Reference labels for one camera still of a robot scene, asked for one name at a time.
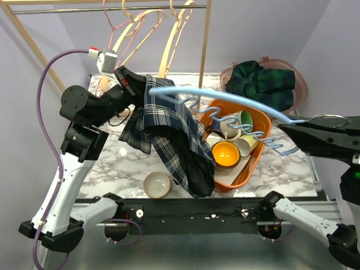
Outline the light blue hanger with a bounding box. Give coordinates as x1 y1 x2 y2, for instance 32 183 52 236
148 85 351 156

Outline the pink wire hanger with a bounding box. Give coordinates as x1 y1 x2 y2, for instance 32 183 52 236
95 0 144 96

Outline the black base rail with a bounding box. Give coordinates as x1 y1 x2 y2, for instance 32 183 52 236
125 198 277 235

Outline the white plate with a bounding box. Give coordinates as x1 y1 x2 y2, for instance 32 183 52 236
205 132 251 185

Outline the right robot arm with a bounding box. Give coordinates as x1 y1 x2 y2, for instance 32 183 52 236
258 115 359 269

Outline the white bowl on table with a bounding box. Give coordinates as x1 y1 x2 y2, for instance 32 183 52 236
143 172 170 199

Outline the wooden hanger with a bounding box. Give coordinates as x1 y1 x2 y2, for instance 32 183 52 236
100 0 169 92
157 0 196 78

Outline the dark blue mug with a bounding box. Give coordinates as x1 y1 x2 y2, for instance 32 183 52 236
206 122 222 136

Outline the floral green-inside mug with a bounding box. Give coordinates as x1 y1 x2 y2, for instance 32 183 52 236
219 110 253 142

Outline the green plaid skirt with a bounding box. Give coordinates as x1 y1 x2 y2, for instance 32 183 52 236
225 60 296 111

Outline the yellow bowl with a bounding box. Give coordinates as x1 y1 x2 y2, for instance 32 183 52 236
211 141 241 170

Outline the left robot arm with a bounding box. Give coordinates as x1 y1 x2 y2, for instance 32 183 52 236
19 66 146 254

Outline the wooden clothes rack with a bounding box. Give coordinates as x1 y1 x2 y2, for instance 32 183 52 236
0 0 213 118

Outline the pale yellow cup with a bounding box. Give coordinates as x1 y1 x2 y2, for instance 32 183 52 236
234 135 259 156

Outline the navy beige plaid skirt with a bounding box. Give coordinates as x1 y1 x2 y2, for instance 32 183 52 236
119 75 215 198

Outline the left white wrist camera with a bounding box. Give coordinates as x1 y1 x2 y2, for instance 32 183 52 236
88 47 118 80

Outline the orange plastic bin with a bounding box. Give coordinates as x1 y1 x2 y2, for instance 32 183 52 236
200 99 272 193

